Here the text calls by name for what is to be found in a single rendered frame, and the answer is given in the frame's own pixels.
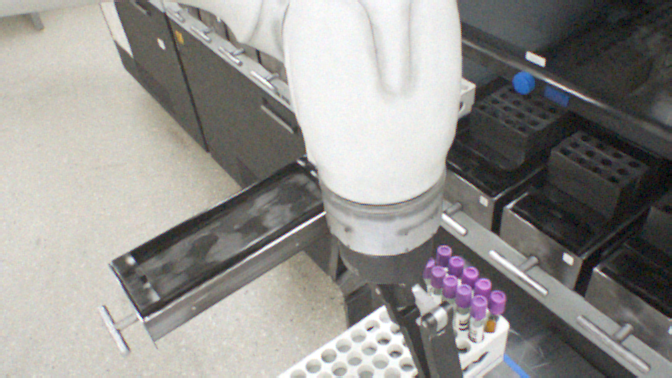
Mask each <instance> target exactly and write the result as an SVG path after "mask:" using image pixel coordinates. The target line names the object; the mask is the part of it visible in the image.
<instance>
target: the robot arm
mask: <svg viewBox="0 0 672 378"><path fill-rule="evenodd" d="M108 1H119V0H0V17H5V16H13V15H20V14H27V13H34V12H41V11H49V10H56V9H63V8H70V6H78V5H85V4H92V3H100V2H108ZM163 1H171V2H178V3H183V4H188V6H192V7H196V8H199V9H203V10H206V11H208V12H211V13H213V14H214V15H216V16H218V17H219V18H221V19H222V20H224V21H225V22H226V24H227V25H228V27H229V28H230V29H231V31H232V32H233V34H234V35H235V37H236V39H237V42H239V43H243V44H247V45H249V46H251V47H253V48H255V49H258V50H261V51H263V52H265V53H267V54H269V55H271V56H273V57H276V59H277V60H279V61H281V62H282V63H284V64H285V65H286V72H287V79H288V85H289V91H290V97H291V101H293V105H294V109H295V114H296V117H297V120H298V122H299V124H300V126H301V128H302V133H303V136H304V140H305V144H306V146H307V149H308V151H309V153H310V155H312V156H313V158H314V159H315V161H316V164H317V168H318V178H319V185H320V188H321V191H322V197H323V205H324V211H325V218H326V223H327V228H328V229H330V231H331V236H332V247H331V255H330V264H328V265H330V266H328V272H327V273H328V278H330V280H332V281H333V282H336V281H338V283H339V284H340V286H339V293H340V295H341V296H343V297H344V300H343V304H344V312H345V320H346V327H348V330H349V329H351V327H352V326H354V325H355V324H357V323H358V322H360V321H361V320H363V319H364V318H367V317H368V316H370V315H371V314H373V306H372V293H371V288H372V289H373V290H375V291H376V295H377V297H378V298H379V299H380V300H382V302H384V305H385V307H386V311H387V313H388V315H389V318H390V320H391V322H393V323H395V324H396V325H398V326H399V330H401V332H402V335H403V337H404V340H405V342H406V344H407V348H408V350H409V353H410V355H411V358H412V360H413V364H414V366H415V368H416V371H417V374H416V375H414V376H413V377H412V378H464V376H463V372H462V367H461V361H460V356H459V352H458V347H457V341H456V337H455V332H453V326H452V320H453V314H455V311H453V307H452V305H451V304H450V303H449V302H448V301H443V302H442V303H440V304H437V303H435V302H434V301H433V300H432V299H431V298H430V297H429V296H428V295H427V284H426V282H425V279H424V271H425V269H426V267H427V264H428V262H429V260H430V257H431V253H432V235H433V234H434V233H435V232H436V230H438V228H439V226H440V224H441V221H442V216H443V198H444V181H445V176H446V163H445V159H446V155H447V152H448V150H449V147H450V145H451V143H452V141H453V138H455V134H456V127H457V121H458V115H459V107H460V93H461V76H462V49H461V27H460V19H459V13H458V6H457V1H456V0H163ZM367 283H369V285H370V286H371V288H370V287H369V286H368V285H366V284H367ZM363 285H366V286H364V287H362V286H363ZM360 287H362V288H361V289H360ZM404 306H406V307H404ZM399 307H404V308H403V309H400V311H399V312H398V311H397V308H399Z"/></svg>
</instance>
